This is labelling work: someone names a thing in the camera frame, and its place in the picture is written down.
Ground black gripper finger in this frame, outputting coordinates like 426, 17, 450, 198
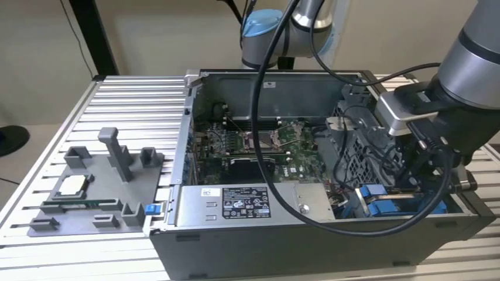
447, 150, 478, 194
397, 143, 441, 189

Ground hard disk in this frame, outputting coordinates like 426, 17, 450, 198
358, 184, 425, 203

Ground grey metal disk bay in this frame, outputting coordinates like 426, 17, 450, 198
315, 83, 465, 219

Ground blue plastic carrier tab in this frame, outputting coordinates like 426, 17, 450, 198
369, 201, 398, 218

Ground green motherboard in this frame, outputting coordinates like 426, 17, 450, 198
190, 115, 329, 185

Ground CPU socket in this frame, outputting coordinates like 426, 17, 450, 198
241, 128, 285, 152

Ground small black graphics card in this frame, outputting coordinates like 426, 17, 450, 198
227, 157, 275, 180

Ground open dark grey PC case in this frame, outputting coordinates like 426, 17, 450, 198
149, 68, 497, 279

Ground silver power supply unit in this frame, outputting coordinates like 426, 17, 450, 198
174, 183, 337, 228

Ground grey plastic parts rack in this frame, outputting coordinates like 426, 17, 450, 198
25, 127, 166, 238

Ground silver CPU chip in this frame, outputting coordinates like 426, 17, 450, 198
55, 176, 89, 196

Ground green RAM stick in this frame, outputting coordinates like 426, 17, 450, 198
42, 198, 102, 210

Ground black round base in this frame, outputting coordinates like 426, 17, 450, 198
0, 125, 30, 157

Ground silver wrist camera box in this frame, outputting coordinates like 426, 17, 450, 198
375, 83, 442, 137

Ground thin black wire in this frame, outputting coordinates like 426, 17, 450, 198
333, 105, 378, 188

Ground red and black wire bundle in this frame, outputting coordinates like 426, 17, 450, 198
325, 189, 350, 210

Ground silver metal bracket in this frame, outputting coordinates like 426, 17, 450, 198
323, 116, 358, 132

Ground short black arm cable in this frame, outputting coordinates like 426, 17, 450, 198
309, 0, 441, 87

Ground long black arm cable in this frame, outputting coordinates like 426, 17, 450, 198
250, 0, 455, 237

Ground black cables behind arm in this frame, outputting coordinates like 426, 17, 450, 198
217, 0, 253, 26

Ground black metal frame post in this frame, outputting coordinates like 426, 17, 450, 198
67, 0, 119, 76

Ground thin dark wall cable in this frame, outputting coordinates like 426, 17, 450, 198
59, 0, 94, 77

